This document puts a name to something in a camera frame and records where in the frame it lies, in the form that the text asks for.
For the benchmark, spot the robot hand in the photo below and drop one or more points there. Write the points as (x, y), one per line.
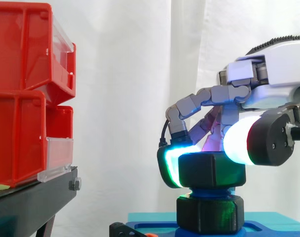
(275, 64)

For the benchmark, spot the large black nut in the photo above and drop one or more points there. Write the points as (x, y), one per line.
(209, 213)
(211, 170)

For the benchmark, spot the blue bolt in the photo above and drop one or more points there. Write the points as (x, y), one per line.
(210, 192)

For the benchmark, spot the turquoise plate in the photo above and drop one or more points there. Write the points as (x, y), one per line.
(268, 216)

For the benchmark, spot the blue plate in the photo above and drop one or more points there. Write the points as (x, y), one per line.
(162, 228)

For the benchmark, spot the black-and-orange clip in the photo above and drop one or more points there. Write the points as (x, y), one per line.
(125, 230)

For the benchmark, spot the red bin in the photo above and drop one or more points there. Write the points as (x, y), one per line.
(23, 44)
(21, 138)

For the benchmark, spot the black stand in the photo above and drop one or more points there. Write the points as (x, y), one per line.
(28, 205)

